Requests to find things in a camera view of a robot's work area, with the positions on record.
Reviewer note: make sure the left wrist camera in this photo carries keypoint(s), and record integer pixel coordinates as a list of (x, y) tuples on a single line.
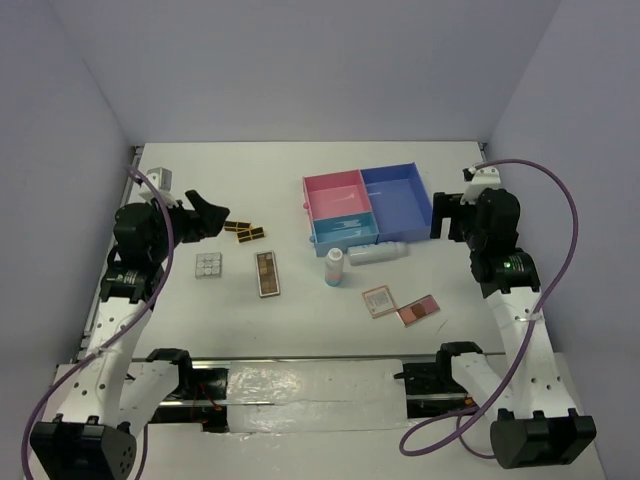
[(161, 178)]

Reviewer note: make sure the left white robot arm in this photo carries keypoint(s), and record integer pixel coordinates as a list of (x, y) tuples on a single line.
[(94, 433)]

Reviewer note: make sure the upright white pastel bottle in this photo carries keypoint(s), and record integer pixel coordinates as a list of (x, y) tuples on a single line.
[(334, 267)]

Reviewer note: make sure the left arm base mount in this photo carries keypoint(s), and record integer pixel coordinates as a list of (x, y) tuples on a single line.
[(200, 390)]

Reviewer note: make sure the pink compact label up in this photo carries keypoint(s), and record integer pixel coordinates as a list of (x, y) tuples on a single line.
[(379, 301)]

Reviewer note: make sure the long brown eyeshadow palette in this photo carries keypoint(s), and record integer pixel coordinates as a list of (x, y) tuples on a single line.
[(267, 274)]

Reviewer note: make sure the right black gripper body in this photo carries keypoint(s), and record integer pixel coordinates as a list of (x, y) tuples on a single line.
[(462, 224)]

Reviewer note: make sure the silver white pan palette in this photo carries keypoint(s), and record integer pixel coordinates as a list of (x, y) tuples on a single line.
[(208, 265)]

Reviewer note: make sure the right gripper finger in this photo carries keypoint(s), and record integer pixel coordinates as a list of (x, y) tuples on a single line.
[(437, 225), (442, 204)]

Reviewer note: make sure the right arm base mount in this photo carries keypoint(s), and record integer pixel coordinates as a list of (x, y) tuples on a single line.
[(428, 393)]

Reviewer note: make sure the pink blue purple organizer tray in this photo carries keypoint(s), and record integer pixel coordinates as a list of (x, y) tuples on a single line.
[(367, 206)]

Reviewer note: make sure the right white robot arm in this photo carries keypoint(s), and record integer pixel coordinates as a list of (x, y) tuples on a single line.
[(534, 419)]

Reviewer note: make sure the lying white spray bottle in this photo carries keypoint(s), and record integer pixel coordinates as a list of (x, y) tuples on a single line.
[(375, 253)]

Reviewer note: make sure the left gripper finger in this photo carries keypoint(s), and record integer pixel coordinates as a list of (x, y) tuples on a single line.
[(198, 203), (212, 219)]

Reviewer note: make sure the pink blush palette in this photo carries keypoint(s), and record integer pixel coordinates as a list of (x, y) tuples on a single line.
[(418, 310)]

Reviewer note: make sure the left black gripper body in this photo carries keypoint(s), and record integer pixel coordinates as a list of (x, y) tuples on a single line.
[(183, 227)]

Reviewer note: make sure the black gold lipstick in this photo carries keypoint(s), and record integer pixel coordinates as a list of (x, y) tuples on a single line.
[(246, 235), (236, 226)]

